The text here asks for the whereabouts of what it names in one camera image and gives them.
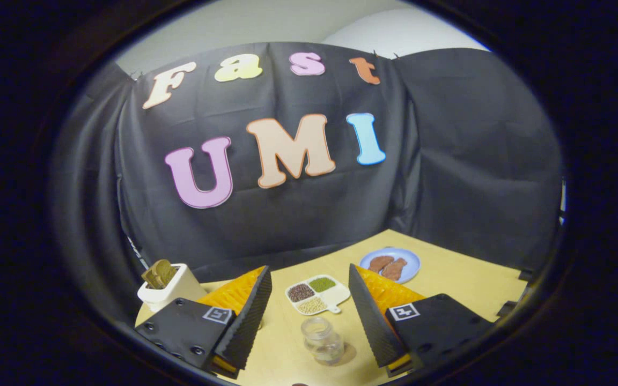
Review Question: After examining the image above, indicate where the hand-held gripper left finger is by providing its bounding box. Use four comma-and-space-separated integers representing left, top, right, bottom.
135, 265, 273, 378

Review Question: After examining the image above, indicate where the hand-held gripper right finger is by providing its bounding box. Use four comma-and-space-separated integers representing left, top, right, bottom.
348, 263, 495, 377

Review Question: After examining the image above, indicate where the clear glass juice bottle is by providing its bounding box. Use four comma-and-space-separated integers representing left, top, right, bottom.
301, 317, 345, 366

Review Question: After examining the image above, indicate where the white divided dish of beans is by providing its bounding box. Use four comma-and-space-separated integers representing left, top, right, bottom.
285, 274, 351, 316

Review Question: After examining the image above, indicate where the blue plate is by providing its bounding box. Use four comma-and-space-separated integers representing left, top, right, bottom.
359, 247, 421, 284

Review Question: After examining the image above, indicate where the white toaster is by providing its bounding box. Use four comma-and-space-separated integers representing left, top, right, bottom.
137, 263, 208, 313

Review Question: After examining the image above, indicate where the wooden table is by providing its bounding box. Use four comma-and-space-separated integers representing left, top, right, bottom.
135, 229, 529, 386

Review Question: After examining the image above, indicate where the brown bread slice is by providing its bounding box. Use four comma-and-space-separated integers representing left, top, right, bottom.
142, 259, 179, 290

